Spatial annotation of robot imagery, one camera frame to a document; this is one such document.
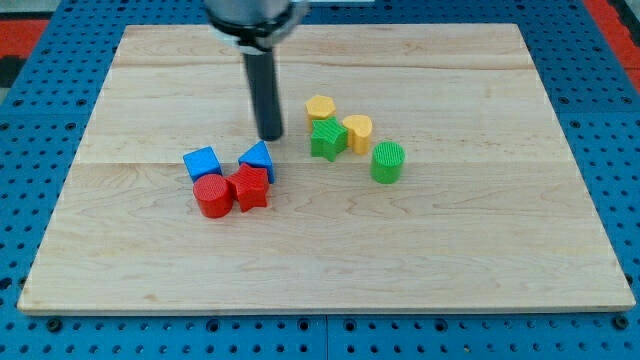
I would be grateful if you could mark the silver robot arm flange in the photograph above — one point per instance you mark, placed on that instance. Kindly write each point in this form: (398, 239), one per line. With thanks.
(254, 26)

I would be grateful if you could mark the green star block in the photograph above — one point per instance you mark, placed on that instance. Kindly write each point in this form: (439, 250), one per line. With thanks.
(328, 138)

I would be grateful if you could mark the red star block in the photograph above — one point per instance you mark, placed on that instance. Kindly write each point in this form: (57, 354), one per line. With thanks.
(249, 186)

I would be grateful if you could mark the blue triangle block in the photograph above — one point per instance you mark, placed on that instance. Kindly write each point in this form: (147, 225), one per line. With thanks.
(258, 156)

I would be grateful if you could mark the yellow heart block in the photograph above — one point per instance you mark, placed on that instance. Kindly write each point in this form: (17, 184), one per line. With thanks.
(359, 128)

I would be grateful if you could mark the green cylinder block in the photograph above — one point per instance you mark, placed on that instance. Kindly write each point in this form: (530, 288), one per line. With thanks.
(387, 162)

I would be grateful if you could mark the yellow hexagon block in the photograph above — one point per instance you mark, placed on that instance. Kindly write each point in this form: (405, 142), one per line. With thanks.
(319, 107)

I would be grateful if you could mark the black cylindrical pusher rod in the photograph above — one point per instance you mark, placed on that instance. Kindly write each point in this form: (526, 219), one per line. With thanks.
(263, 86)

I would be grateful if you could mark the wooden board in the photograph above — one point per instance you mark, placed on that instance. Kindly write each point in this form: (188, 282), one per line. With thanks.
(490, 214)

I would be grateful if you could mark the red cylinder block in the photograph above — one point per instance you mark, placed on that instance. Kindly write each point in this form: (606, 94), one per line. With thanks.
(213, 196)

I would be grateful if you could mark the blue cube block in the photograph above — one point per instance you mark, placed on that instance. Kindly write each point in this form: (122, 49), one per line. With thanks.
(202, 162)

